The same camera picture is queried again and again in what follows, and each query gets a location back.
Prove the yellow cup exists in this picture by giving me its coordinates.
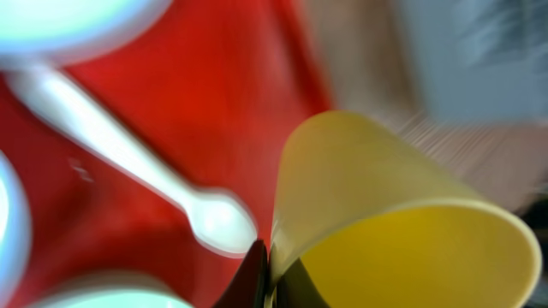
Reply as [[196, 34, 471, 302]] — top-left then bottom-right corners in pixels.
[[271, 111, 542, 307]]

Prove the light blue plate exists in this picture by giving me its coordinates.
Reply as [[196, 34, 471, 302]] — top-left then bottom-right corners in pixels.
[[1, 0, 172, 70]]

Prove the grey dishwasher rack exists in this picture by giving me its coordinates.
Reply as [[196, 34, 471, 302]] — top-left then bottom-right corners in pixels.
[[391, 0, 547, 124]]

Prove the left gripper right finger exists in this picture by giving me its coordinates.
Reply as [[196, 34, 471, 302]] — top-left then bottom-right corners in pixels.
[[274, 258, 329, 308]]

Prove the light blue bowl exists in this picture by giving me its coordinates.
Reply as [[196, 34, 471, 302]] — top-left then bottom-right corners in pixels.
[[1, 152, 32, 307]]

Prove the green bowl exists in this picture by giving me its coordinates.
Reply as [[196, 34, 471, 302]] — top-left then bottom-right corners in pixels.
[[29, 271, 192, 308]]

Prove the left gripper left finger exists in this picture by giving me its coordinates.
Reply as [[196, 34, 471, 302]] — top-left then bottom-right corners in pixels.
[[213, 240, 269, 308]]

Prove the white plastic spoon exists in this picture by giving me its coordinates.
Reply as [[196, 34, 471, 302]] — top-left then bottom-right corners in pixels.
[[5, 65, 258, 258]]

